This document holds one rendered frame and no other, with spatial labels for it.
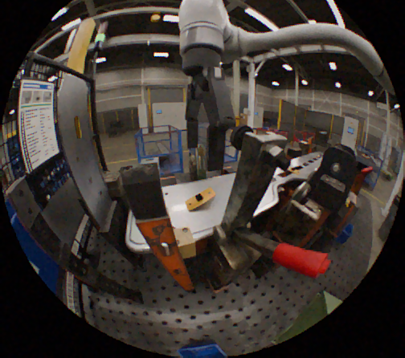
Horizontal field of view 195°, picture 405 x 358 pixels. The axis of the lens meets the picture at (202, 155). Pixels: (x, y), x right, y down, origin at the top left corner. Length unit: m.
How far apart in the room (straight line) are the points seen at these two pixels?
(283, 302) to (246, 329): 0.17
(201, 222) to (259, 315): 0.44
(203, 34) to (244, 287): 0.71
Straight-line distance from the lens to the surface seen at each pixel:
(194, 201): 0.32
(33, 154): 0.54
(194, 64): 0.23
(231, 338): 0.57
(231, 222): 0.16
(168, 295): 0.54
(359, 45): 0.40
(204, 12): 0.28
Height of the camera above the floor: 1.23
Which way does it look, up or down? 21 degrees down
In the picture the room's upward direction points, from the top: straight up
